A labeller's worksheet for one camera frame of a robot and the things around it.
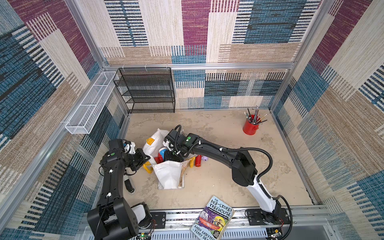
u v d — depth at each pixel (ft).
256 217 2.38
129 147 2.30
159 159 2.90
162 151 2.70
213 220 2.34
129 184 2.65
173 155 2.45
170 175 2.66
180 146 2.13
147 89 3.55
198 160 3.00
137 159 2.31
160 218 2.44
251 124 3.18
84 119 2.34
